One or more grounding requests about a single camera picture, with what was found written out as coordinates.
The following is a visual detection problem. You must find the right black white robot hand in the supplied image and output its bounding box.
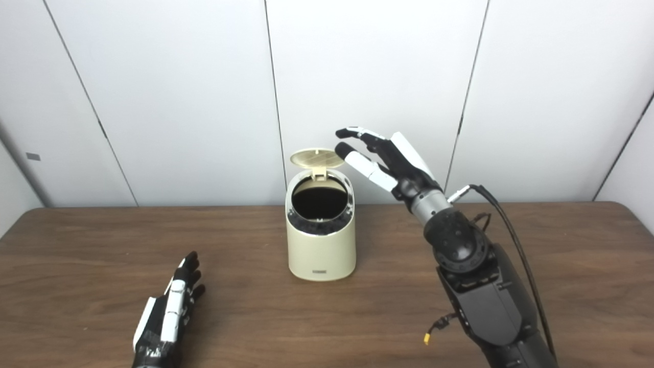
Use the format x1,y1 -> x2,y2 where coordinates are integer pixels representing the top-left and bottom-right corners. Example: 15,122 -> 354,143
335,126 -> 443,206

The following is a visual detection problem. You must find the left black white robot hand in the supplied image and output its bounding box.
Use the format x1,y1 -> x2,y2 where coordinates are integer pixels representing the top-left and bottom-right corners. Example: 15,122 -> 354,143
132,251 -> 206,368

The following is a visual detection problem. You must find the round cream bin lid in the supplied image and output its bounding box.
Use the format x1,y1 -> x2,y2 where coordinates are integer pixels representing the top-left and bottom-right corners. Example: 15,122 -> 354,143
290,148 -> 345,180

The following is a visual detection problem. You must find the cream-colored bin body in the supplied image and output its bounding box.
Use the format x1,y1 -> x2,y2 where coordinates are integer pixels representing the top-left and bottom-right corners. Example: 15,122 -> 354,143
285,169 -> 357,282

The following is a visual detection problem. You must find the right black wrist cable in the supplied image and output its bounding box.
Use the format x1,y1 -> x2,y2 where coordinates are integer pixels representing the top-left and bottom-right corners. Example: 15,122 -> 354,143
447,185 -> 557,358

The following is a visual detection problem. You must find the wire with yellow connector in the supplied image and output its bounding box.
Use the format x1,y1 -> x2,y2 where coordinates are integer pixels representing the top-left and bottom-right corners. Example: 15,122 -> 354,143
423,312 -> 460,346

